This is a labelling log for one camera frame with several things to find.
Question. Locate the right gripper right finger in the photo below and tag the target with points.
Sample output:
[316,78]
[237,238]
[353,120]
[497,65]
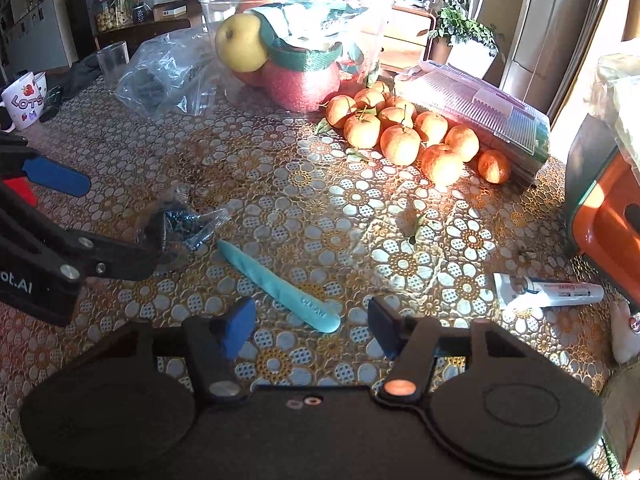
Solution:
[484,394]

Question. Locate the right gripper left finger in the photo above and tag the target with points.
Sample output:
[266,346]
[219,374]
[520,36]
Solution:
[137,393]

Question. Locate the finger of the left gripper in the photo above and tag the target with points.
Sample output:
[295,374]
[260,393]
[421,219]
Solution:
[110,254]
[18,160]

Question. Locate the small bag black seeds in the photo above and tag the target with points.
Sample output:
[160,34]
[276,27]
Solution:
[173,231]

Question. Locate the teal nail file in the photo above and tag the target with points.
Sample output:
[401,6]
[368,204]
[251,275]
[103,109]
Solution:
[307,308]

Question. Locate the red white cardboard box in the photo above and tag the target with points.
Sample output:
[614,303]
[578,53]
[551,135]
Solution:
[22,188]

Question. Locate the white lotso mug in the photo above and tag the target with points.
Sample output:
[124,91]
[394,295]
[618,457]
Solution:
[21,104]

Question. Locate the dark cloth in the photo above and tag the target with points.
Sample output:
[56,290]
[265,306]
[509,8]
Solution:
[64,86]

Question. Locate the white toothpaste tube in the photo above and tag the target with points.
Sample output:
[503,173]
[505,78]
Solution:
[520,292]

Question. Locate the clear drinking glass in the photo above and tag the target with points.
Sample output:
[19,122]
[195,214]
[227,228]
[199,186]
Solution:
[113,61]

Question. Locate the lace tablecloth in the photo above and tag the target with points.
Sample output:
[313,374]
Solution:
[340,224]

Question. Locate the clear plastic bag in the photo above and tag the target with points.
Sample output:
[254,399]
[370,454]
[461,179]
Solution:
[171,73]

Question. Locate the orange green appliance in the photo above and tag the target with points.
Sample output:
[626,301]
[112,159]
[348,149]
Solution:
[602,207]

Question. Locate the yellow apple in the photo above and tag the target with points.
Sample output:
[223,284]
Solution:
[239,45]

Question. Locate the red net fruit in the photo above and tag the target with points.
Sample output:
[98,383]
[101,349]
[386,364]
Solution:
[296,91]

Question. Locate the pink plastic tray box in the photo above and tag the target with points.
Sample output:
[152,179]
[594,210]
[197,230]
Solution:
[500,121]

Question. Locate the glass fruit bowl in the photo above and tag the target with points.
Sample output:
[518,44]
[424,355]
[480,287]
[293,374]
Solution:
[307,35]

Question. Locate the pile of oranges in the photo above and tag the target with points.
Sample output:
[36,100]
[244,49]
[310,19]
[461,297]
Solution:
[377,118]

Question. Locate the potted green plant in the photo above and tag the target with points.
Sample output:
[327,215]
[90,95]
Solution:
[457,39]

